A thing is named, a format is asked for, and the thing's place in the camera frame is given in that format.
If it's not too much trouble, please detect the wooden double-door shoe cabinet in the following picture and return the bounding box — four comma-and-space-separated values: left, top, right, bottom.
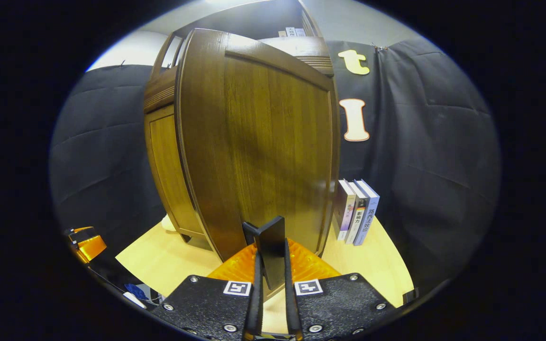
144, 0, 336, 251

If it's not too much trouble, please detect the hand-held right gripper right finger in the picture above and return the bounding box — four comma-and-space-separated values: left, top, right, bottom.
283, 238, 399, 341

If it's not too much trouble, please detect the wooden door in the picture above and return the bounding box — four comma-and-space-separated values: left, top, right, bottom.
144, 105, 205, 240
176, 28, 340, 301

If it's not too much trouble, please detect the pale blue book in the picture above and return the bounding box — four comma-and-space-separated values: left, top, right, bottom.
353, 179, 380, 246

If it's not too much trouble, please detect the black door handle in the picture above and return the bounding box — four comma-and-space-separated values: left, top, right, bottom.
242, 216, 286, 290

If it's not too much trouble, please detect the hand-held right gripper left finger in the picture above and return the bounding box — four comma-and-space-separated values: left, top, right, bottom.
152, 244, 264, 341

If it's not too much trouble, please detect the white book dark picture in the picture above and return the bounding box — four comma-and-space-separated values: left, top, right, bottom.
344, 181, 368, 244

